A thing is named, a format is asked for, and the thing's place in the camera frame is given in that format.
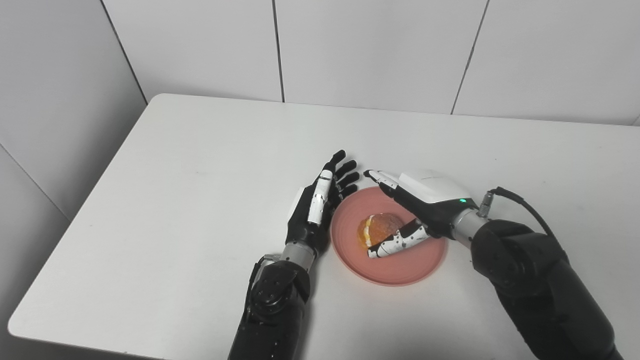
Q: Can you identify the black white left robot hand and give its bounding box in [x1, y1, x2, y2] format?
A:
[285, 149, 361, 256]

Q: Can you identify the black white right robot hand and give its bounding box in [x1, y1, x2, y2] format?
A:
[363, 169, 473, 259]

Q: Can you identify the orange cream puff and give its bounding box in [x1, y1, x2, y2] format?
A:
[357, 213, 405, 248]

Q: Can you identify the pink round plate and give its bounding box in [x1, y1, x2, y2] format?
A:
[330, 187, 447, 287]

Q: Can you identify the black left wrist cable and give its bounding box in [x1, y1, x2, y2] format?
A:
[246, 253, 281, 303]

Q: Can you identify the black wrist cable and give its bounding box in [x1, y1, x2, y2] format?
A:
[246, 253, 281, 303]
[477, 187, 557, 238]

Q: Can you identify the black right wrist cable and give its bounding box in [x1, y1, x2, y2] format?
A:
[477, 187, 557, 238]

